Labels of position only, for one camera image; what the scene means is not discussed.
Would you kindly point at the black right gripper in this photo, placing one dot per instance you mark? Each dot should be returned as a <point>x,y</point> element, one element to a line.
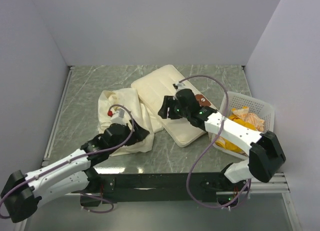
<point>163,111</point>

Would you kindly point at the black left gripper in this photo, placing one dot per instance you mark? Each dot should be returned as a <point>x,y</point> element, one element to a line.
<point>139,134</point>

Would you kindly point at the cream pillow with bear print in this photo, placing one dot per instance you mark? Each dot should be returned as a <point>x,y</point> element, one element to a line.
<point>151,90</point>

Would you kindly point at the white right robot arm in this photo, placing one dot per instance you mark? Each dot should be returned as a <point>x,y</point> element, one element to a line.
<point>265,154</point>

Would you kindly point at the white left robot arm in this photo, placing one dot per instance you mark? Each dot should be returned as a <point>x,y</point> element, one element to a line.
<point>24,193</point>

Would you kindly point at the yellow cloth in basket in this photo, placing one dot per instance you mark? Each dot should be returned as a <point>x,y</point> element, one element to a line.
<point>236,138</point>

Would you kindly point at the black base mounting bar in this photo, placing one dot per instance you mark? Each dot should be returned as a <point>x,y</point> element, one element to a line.
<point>152,187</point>

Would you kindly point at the white plastic basket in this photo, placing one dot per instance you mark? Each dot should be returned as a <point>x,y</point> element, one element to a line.
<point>262,109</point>

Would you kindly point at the orange patterned cloth in basket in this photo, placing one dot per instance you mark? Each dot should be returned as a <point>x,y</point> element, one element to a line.
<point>247,119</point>

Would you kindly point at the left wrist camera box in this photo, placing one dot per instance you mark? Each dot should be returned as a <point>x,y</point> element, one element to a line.
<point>117,117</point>

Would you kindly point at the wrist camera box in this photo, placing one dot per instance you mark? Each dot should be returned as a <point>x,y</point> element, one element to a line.
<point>179,86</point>
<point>117,117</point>

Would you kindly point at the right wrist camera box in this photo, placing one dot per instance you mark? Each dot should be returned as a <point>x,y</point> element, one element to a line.
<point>179,86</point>

